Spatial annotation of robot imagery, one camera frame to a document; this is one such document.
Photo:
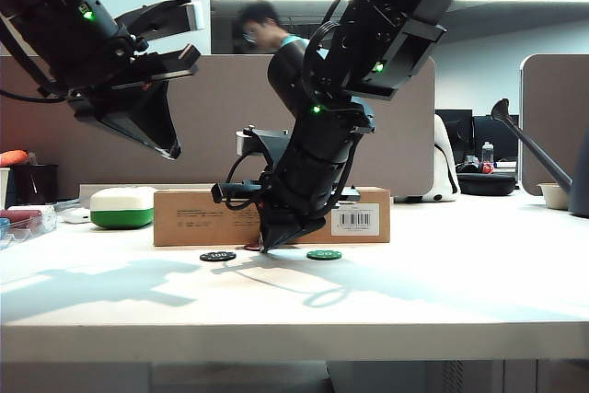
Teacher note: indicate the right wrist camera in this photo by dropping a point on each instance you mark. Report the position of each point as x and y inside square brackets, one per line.
[257, 140]

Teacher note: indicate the black bowl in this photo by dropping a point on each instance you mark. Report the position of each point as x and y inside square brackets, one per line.
[485, 183]

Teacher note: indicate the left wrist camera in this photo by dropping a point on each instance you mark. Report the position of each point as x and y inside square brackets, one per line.
[175, 11]

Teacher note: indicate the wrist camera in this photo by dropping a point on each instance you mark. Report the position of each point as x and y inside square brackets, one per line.
[257, 140]
[175, 11]

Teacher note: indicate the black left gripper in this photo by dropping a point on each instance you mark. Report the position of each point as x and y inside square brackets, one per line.
[138, 73]

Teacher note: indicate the black pen holder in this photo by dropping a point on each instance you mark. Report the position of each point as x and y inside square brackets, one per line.
[34, 183]

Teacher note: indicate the black computer monitor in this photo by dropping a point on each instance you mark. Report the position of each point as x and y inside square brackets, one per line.
[499, 135]
[458, 135]

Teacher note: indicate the white and green container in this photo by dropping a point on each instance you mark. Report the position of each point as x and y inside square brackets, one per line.
[122, 209]

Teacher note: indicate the white paper bowl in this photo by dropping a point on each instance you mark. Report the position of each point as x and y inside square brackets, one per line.
[554, 197]

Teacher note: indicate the orange cloth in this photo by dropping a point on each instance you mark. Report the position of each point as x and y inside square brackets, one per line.
[11, 157]

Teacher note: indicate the long brown cardboard box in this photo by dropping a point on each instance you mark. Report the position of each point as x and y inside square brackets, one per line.
[193, 220]

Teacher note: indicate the red poker chip stack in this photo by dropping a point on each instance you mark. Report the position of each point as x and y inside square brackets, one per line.
[20, 218]

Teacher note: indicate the person in teal shirt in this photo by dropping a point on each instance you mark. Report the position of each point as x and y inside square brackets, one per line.
[262, 25]

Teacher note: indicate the white and black curved object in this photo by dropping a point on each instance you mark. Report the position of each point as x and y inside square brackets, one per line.
[444, 167]

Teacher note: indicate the black 100 poker chip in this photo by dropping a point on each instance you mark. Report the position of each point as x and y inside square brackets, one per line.
[217, 256]

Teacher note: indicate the white poker chip stack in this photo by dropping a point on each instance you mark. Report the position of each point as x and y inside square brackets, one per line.
[48, 217]

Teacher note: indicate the clear acrylic chip tray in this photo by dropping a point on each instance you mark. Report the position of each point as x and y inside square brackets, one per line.
[32, 234]

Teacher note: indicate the red headphones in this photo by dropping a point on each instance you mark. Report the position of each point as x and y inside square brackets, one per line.
[487, 167]

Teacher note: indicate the blue poker chip stack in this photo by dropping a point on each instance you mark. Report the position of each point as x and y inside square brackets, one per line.
[3, 227]

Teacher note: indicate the brown fabric desk divider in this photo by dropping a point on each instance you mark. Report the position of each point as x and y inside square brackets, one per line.
[557, 121]
[221, 98]

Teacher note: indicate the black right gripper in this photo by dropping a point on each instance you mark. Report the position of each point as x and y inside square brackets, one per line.
[308, 199]

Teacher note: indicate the grey watering can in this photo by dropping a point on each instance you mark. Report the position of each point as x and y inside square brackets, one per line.
[529, 144]

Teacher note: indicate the green 20 poker chip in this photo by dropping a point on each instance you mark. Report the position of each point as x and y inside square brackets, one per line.
[324, 254]

